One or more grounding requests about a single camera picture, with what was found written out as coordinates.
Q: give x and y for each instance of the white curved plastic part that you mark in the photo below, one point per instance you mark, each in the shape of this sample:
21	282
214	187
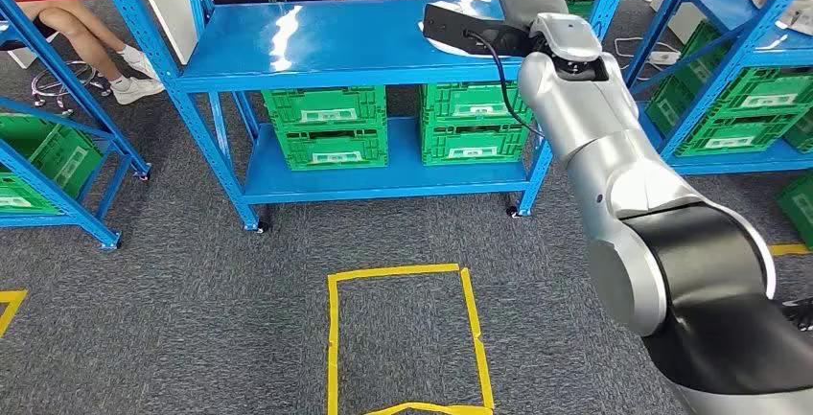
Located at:
448	49

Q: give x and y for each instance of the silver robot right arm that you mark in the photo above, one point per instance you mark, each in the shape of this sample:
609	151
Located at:
603	145

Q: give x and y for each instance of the blue metal shelf rack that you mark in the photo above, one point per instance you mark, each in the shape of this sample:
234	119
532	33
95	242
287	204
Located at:
349	37
730	9
95	227

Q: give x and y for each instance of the white power strip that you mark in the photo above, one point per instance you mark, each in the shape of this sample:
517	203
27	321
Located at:
664	56

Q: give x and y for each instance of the person's foot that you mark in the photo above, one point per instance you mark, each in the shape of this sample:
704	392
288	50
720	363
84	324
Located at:
801	313

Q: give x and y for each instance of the seated person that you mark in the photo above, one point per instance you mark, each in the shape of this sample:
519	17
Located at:
57	15

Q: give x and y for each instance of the chrome stool base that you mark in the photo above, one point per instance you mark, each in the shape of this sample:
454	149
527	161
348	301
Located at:
36	85

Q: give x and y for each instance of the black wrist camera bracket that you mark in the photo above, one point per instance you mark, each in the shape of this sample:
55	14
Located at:
457	28

